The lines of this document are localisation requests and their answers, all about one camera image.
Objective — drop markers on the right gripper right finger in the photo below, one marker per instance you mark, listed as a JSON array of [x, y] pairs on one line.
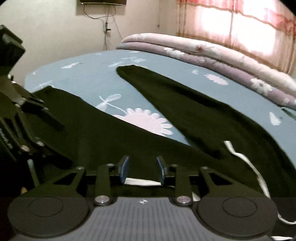
[[175, 176]]

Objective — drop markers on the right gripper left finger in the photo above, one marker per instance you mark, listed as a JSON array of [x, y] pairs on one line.
[[108, 177]]

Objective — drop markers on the black drawstring pants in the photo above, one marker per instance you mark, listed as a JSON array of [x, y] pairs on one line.
[[218, 137]]

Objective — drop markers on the teal patterned bed sheet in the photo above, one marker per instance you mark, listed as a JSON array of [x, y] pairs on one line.
[[93, 77]]

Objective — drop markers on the pink purple folded quilt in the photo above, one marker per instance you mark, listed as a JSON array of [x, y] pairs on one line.
[[276, 86]]

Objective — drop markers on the pink striped curtain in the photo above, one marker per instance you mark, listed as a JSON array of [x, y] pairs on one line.
[[262, 30]]

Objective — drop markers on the wall mounted television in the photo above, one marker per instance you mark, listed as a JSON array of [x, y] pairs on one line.
[[111, 2]]

